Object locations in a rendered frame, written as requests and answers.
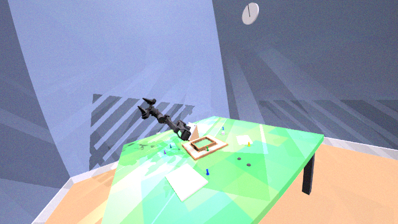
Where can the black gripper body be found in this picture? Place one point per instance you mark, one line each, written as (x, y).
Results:
(151, 110)

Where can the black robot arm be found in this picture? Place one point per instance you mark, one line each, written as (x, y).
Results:
(179, 126)

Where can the white square sheet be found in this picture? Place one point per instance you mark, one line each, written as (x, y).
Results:
(185, 181)

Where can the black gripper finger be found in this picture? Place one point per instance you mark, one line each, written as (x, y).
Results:
(143, 111)
(148, 100)

